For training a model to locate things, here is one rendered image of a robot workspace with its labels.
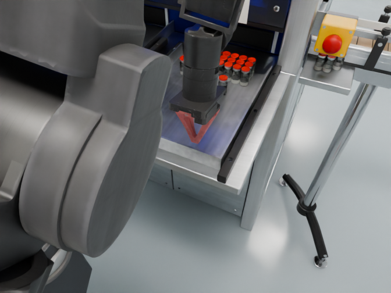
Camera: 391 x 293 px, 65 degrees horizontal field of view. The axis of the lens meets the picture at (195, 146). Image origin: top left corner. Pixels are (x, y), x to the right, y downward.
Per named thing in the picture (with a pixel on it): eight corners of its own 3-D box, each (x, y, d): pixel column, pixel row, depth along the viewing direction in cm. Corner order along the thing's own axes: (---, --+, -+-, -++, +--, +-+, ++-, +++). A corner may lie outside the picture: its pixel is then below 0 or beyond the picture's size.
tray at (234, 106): (181, 54, 87) (181, 42, 84) (270, 77, 79) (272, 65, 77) (109, 129, 66) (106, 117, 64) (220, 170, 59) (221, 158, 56)
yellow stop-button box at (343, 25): (317, 38, 77) (327, 10, 72) (347, 44, 75) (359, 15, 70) (312, 52, 73) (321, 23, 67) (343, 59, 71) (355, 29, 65)
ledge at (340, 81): (308, 57, 89) (309, 51, 88) (354, 67, 86) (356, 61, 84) (297, 82, 81) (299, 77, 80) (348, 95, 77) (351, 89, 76)
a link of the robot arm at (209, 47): (179, 26, 43) (219, 32, 42) (194, 15, 48) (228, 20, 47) (178, 72, 47) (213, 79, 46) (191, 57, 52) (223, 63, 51)
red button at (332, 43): (322, 45, 72) (327, 29, 69) (339, 49, 71) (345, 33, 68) (319, 53, 69) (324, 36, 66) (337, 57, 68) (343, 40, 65)
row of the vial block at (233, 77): (186, 65, 83) (185, 50, 79) (249, 82, 77) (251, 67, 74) (182, 70, 81) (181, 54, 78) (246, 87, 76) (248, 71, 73)
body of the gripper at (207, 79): (226, 96, 55) (231, 57, 51) (203, 122, 48) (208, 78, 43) (193, 88, 57) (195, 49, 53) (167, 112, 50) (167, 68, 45)
